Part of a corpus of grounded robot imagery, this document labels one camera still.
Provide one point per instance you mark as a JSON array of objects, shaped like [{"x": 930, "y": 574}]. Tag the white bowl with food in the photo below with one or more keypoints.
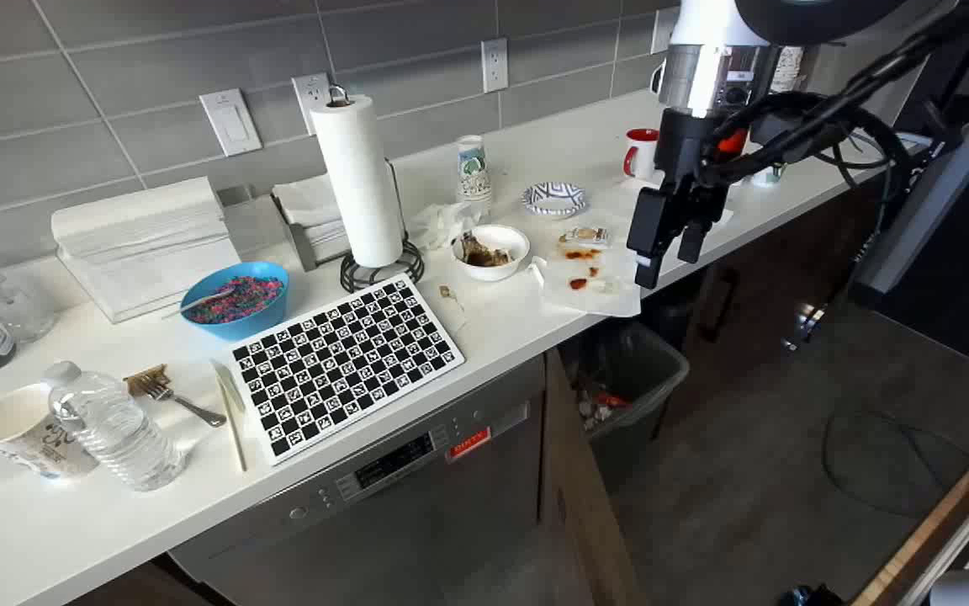
[{"x": 489, "y": 254}]

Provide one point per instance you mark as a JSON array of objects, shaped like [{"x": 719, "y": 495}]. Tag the stack of white napkins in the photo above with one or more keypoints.
[{"x": 141, "y": 250}]

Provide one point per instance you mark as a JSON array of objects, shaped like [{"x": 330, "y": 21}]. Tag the clear plastic water bottle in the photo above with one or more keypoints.
[{"x": 113, "y": 425}]

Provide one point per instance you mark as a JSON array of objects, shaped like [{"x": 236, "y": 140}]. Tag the crumpled clear plastic wrap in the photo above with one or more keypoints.
[{"x": 439, "y": 223}]

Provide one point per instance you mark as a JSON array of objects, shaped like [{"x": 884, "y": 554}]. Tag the blue bowl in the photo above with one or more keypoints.
[{"x": 236, "y": 301}]

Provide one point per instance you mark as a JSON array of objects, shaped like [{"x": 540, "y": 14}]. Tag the stained white napkin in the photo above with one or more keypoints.
[{"x": 595, "y": 281}]

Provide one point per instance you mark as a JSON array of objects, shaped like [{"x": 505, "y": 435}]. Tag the red white mug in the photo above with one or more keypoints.
[{"x": 641, "y": 154}]

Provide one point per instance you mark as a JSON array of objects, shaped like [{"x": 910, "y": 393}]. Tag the white paper towel roll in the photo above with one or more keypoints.
[{"x": 361, "y": 180}]

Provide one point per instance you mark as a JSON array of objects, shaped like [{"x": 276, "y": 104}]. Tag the black wire towel holder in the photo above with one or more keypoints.
[{"x": 380, "y": 267}]

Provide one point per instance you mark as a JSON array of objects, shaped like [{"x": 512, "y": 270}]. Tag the white wall outlet right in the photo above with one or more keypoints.
[{"x": 491, "y": 67}]

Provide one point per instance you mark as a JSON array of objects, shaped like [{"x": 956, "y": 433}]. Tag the clear glass jar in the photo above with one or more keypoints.
[{"x": 26, "y": 310}]

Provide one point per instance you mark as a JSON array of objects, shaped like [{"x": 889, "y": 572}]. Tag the wooden chopstick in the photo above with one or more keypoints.
[{"x": 232, "y": 420}]

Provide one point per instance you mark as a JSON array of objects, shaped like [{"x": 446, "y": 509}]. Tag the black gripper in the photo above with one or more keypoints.
[{"x": 682, "y": 154}]

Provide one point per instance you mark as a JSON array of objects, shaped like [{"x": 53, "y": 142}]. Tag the wooden cabinet door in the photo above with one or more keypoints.
[{"x": 578, "y": 506}]

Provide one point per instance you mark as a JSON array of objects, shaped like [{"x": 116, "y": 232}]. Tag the white wall outlet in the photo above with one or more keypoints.
[
  {"x": 312, "y": 95},
  {"x": 491, "y": 67}
]

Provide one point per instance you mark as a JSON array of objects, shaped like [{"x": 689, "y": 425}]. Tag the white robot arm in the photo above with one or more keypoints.
[{"x": 720, "y": 118}]

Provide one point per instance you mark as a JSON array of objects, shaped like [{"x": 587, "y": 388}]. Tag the wooden frame furniture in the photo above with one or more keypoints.
[{"x": 932, "y": 565}]

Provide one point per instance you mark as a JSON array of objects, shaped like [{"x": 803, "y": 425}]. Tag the white green paper cup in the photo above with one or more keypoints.
[{"x": 472, "y": 170}]

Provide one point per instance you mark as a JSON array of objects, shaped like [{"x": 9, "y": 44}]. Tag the white wall switch plate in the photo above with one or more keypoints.
[{"x": 231, "y": 123}]

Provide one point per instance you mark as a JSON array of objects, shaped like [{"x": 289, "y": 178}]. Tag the metal fork with food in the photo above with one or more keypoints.
[{"x": 158, "y": 388}]

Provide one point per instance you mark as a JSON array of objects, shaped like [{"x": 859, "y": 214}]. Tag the small patterned dish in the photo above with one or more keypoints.
[{"x": 556, "y": 201}]

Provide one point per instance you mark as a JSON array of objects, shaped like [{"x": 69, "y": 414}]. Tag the grey trash can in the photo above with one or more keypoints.
[{"x": 625, "y": 378}]

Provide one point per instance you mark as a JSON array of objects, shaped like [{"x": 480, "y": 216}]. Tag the stainless dishwasher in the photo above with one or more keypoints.
[{"x": 397, "y": 525}]

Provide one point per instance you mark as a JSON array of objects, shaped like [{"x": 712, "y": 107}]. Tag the black white patterned mat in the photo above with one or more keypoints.
[{"x": 330, "y": 369}]

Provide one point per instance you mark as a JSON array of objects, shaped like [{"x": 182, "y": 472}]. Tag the folded napkins in holder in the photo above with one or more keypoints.
[{"x": 315, "y": 222}]

